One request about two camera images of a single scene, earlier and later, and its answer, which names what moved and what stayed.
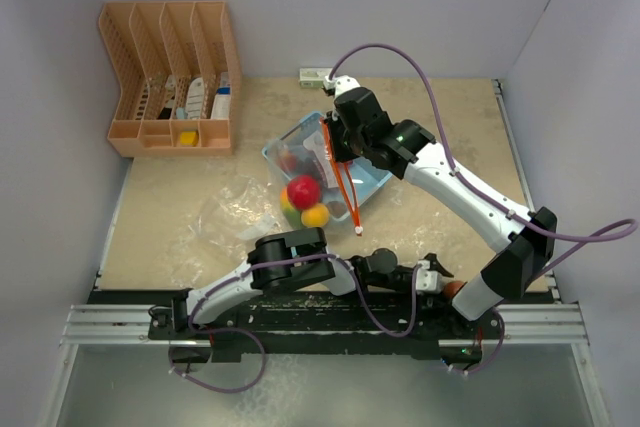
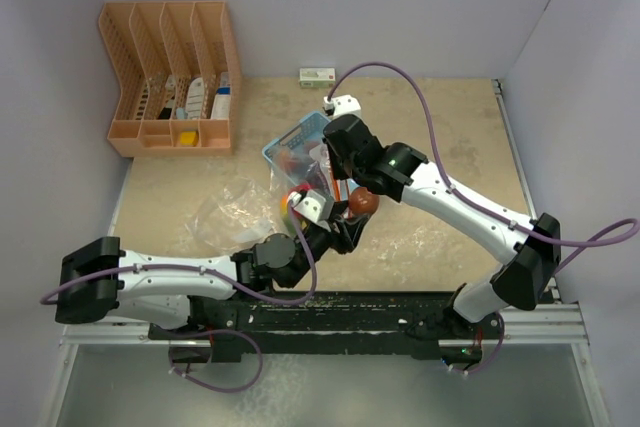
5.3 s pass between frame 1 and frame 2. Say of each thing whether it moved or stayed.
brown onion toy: moved
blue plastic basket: stayed
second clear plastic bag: stayed
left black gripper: moved
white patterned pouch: stayed
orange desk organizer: stayed
